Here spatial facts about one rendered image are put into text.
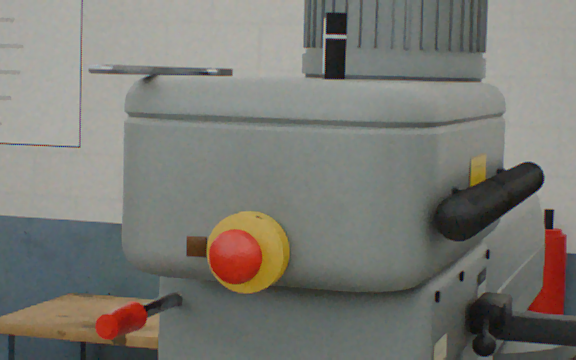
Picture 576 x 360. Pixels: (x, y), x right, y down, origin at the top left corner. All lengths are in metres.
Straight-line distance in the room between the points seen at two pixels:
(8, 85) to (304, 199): 5.18
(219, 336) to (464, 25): 0.45
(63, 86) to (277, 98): 5.03
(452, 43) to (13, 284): 4.94
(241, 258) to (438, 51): 0.48
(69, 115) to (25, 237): 0.61
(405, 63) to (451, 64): 0.05
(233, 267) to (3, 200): 5.24
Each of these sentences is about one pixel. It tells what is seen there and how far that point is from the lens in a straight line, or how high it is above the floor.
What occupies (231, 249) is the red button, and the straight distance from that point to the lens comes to 0.94.
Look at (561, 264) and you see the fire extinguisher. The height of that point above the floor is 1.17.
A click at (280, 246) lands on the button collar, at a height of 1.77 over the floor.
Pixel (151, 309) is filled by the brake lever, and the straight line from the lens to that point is 1.06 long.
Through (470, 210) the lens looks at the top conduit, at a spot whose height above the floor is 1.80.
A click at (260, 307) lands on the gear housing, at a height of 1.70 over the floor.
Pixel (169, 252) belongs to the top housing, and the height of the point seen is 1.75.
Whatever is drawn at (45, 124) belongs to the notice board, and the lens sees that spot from 6.04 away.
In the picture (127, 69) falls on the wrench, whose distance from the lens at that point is 0.99.
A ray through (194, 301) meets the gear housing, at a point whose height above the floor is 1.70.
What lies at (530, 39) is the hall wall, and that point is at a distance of 5.39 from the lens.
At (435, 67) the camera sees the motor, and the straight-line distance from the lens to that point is 1.34.
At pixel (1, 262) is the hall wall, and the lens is 6.19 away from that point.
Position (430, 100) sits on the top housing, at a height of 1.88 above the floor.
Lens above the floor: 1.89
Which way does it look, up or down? 5 degrees down
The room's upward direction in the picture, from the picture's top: 2 degrees clockwise
